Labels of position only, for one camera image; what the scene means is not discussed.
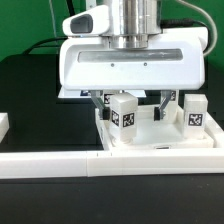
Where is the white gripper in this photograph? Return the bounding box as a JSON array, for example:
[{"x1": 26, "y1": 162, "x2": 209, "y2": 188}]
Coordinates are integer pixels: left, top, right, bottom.
[{"x1": 59, "y1": 27, "x2": 208, "y2": 121}]

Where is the white square table top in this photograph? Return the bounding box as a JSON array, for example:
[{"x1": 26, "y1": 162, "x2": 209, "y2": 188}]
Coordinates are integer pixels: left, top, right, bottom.
[{"x1": 95, "y1": 105, "x2": 215, "y2": 150}]

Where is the white U-shaped fence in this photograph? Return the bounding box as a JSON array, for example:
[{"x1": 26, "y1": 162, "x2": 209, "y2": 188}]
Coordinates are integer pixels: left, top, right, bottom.
[{"x1": 0, "y1": 119, "x2": 224, "y2": 179}]

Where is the white plate with tags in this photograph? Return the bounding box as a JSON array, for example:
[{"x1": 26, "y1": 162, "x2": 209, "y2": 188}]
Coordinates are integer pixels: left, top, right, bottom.
[{"x1": 58, "y1": 87, "x2": 146, "y2": 99}]

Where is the black cable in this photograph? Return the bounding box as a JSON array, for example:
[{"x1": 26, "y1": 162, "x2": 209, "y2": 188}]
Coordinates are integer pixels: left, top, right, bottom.
[{"x1": 22, "y1": 0, "x2": 76, "y2": 55}]

